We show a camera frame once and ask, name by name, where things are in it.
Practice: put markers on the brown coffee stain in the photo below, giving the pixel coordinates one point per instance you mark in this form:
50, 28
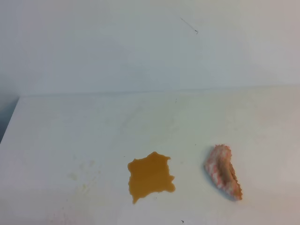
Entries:
149, 175

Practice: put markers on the pink checkered rag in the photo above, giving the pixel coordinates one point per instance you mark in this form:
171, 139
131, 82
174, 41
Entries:
220, 169

